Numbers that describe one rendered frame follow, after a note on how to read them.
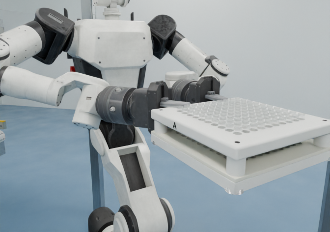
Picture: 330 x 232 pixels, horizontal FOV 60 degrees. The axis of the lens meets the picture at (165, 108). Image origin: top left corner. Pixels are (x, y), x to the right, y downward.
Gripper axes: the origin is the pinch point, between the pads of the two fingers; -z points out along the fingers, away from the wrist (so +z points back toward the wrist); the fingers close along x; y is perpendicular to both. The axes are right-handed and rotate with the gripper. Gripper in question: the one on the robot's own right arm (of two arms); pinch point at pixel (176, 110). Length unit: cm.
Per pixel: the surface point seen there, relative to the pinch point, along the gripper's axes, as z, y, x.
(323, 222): -35, -64, 56
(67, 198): 132, -89, 99
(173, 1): 164, -345, -78
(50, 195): 147, -87, 99
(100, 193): 93, -82, 82
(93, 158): 96, -80, 57
